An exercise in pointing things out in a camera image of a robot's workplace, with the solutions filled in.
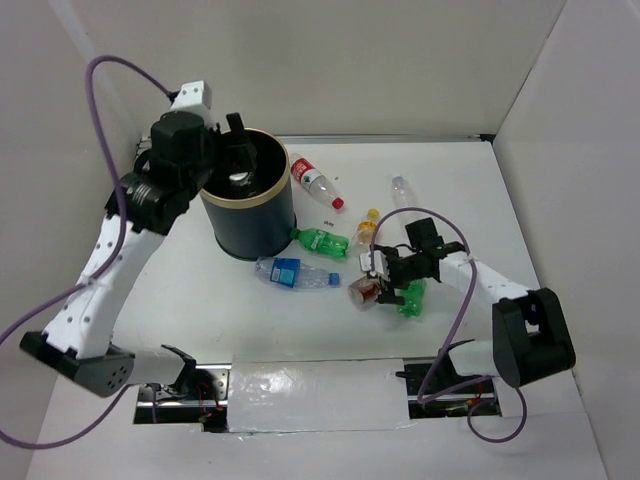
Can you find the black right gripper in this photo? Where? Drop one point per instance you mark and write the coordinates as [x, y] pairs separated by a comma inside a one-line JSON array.
[[394, 255]]

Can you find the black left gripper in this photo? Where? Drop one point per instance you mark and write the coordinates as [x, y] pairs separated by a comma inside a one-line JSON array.
[[239, 157]]

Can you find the green plastic soda bottle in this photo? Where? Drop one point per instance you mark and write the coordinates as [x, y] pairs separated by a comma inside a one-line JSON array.
[[413, 296]]

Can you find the yellow-cap clear juice bottle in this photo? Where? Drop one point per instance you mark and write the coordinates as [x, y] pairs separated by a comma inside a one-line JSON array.
[[365, 229]]

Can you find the red-cap water bottle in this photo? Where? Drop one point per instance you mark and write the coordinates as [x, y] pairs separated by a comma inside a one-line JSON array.
[[316, 184]]

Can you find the blue-label water bottle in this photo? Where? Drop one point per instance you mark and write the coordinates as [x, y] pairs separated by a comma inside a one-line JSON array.
[[291, 273]]

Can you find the large clear plastic bottle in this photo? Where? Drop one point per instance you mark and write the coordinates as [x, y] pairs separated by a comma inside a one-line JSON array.
[[402, 193]]

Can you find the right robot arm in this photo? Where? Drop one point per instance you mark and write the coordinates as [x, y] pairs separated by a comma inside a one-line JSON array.
[[529, 337]]

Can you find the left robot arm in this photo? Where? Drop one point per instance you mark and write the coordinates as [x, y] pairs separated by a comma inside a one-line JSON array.
[[186, 150]]

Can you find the dark round bin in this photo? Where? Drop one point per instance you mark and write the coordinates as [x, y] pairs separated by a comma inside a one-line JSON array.
[[254, 220]]

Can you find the silver tape sheet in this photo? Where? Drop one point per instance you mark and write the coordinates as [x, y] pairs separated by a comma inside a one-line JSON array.
[[317, 396]]

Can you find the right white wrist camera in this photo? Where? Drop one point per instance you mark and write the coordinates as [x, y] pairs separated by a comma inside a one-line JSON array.
[[376, 263]]

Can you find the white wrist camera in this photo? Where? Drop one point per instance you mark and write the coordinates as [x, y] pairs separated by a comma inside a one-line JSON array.
[[194, 97], [376, 263]]

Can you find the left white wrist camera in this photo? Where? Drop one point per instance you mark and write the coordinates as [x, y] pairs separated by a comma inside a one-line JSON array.
[[194, 97]]

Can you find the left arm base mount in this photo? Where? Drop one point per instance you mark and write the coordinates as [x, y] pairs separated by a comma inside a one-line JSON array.
[[198, 396]]

